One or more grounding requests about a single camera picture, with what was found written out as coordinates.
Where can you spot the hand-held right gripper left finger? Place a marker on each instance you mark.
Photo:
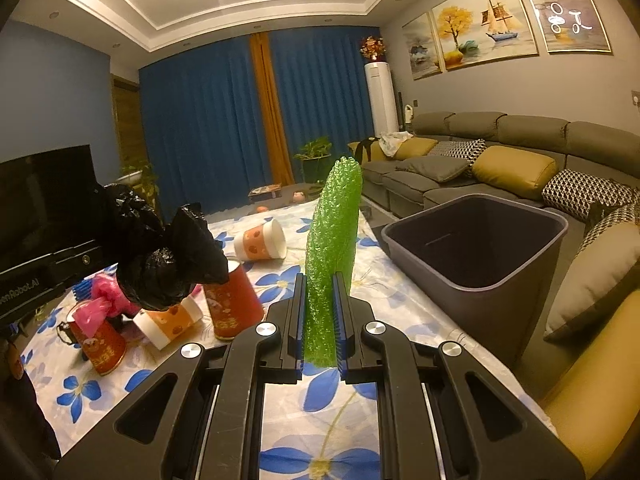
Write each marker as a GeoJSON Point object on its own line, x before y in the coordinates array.
{"type": "Point", "coordinates": [300, 310]}

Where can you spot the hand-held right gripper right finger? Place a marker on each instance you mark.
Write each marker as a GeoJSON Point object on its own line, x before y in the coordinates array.
{"type": "Point", "coordinates": [340, 310]}

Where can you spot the pink plastic bag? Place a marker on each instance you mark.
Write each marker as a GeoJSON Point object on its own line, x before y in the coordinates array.
{"type": "Point", "coordinates": [95, 310]}

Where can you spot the green foam net sleeve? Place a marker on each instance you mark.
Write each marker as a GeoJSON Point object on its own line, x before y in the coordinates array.
{"type": "Point", "coordinates": [335, 220]}

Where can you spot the black plastic bag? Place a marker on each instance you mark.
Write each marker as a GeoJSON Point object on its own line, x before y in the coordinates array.
{"type": "Point", "coordinates": [150, 260]}

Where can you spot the grey plastic bin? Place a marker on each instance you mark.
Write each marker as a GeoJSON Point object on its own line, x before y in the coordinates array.
{"type": "Point", "coordinates": [500, 270]}

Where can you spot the person's left forearm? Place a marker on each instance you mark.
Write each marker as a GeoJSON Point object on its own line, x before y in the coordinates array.
{"type": "Point", "coordinates": [25, 400]}

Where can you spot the blue floral blanket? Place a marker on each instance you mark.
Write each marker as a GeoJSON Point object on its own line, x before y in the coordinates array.
{"type": "Point", "coordinates": [400, 310]}

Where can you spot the red paper cup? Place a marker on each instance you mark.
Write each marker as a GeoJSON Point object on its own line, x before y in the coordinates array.
{"type": "Point", "coordinates": [232, 305]}
{"type": "Point", "coordinates": [102, 347]}

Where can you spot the black television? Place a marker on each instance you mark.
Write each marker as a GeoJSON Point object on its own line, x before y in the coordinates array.
{"type": "Point", "coordinates": [40, 200]}

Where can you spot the potted plant in white pot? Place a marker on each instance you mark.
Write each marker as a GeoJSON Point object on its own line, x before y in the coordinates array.
{"type": "Point", "coordinates": [140, 180]}

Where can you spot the potted plant in dark pot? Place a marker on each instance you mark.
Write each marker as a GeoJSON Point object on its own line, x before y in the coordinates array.
{"type": "Point", "coordinates": [315, 155]}

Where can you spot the grey cushion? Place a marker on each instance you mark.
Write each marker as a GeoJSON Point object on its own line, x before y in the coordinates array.
{"type": "Point", "coordinates": [435, 167]}

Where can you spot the white cloth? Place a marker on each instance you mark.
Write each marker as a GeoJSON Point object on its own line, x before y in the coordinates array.
{"type": "Point", "coordinates": [395, 142]}

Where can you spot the black white patterned cushion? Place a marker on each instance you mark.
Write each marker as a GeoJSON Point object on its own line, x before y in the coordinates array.
{"type": "Point", "coordinates": [582, 192]}
{"type": "Point", "coordinates": [457, 149]}

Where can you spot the blue curtain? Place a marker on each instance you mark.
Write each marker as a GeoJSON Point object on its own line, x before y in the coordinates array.
{"type": "Point", "coordinates": [200, 135]}

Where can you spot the orange curtain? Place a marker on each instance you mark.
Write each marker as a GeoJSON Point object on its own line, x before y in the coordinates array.
{"type": "Point", "coordinates": [270, 110]}

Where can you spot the white standing air conditioner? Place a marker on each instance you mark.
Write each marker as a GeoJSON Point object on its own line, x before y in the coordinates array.
{"type": "Point", "coordinates": [382, 95]}

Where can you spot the grey sofa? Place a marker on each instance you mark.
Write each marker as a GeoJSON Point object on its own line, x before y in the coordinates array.
{"type": "Point", "coordinates": [530, 132]}

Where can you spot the flower bouquet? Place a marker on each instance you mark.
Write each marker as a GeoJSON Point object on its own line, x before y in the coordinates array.
{"type": "Point", "coordinates": [372, 46]}

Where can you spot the large yellow cushion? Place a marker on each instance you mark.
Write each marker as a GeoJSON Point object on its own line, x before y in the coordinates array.
{"type": "Point", "coordinates": [600, 400]}

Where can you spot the small landscape painting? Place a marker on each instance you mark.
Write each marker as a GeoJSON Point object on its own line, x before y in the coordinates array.
{"type": "Point", "coordinates": [422, 47]}

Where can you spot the large sailboat painting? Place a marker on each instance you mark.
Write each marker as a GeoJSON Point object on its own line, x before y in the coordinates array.
{"type": "Point", "coordinates": [482, 22]}

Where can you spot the pale framed painting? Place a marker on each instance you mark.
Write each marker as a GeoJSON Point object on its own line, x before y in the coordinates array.
{"type": "Point", "coordinates": [567, 7]}

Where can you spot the wall switch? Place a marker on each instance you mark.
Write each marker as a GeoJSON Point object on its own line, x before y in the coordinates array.
{"type": "Point", "coordinates": [635, 98]}

